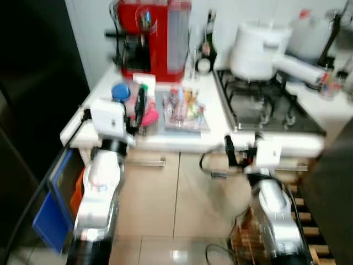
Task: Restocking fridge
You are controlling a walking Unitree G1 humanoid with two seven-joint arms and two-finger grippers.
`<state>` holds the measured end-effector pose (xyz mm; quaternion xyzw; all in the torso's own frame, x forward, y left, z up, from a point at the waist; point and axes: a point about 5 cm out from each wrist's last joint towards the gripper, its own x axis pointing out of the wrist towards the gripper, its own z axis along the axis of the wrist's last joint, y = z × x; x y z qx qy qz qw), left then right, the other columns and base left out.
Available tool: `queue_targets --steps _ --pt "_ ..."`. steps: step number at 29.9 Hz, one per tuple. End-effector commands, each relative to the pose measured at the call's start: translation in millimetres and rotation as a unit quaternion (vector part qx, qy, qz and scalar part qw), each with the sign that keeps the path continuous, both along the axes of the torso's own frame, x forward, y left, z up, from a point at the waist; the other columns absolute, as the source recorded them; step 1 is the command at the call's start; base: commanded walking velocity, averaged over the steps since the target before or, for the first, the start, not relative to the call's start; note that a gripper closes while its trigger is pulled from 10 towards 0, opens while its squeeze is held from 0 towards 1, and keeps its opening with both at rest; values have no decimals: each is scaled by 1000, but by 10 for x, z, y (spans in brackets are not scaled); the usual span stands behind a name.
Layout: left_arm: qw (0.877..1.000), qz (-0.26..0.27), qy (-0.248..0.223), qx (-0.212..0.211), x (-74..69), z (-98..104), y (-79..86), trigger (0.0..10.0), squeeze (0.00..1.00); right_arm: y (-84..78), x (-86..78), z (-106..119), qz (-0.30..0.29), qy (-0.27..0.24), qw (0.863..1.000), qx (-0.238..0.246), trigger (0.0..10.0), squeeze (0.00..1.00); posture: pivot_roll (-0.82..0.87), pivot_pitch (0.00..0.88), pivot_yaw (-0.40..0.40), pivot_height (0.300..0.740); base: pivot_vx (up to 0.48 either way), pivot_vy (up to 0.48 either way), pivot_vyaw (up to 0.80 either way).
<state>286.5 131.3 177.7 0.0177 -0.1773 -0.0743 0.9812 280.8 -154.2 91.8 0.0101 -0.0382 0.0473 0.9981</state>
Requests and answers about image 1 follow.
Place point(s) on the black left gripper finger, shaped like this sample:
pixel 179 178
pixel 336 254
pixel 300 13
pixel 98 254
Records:
pixel 142 107

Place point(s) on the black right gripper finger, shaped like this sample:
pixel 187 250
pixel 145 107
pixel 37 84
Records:
pixel 229 149

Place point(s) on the clear bottle with blue cap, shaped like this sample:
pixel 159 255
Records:
pixel 120 91

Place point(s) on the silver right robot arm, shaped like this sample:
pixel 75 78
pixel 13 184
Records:
pixel 276 210

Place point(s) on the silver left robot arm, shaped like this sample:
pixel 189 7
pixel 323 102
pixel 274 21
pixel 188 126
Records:
pixel 99 187

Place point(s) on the dark fridge door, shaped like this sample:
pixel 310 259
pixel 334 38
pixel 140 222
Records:
pixel 331 193

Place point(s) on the pink plastic bowl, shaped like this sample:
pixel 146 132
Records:
pixel 150 116

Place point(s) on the tray of packaged snacks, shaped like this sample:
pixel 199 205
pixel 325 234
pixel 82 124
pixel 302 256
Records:
pixel 185 110

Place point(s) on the black gas stove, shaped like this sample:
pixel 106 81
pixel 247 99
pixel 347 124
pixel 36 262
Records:
pixel 265 105

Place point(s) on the red coffee machine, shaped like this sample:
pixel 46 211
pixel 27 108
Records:
pixel 154 38

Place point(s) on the cream kitchen base cabinet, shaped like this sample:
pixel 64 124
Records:
pixel 165 193

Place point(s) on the wooden slatted rack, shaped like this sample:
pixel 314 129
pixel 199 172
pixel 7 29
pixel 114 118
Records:
pixel 306 207

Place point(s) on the dark glass bottle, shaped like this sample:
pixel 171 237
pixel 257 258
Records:
pixel 207 55

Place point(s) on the tall black appliance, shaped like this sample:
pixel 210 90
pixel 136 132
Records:
pixel 33 83

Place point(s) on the clear jug with red cap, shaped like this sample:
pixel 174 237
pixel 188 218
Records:
pixel 309 36

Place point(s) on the black kitchen utensil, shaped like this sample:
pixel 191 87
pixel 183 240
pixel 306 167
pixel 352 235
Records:
pixel 331 38

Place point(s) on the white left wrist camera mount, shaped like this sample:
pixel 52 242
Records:
pixel 107 117

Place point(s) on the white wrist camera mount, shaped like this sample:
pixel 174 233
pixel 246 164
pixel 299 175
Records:
pixel 107 117
pixel 267 153

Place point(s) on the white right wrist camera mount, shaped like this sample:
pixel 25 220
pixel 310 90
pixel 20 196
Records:
pixel 267 153

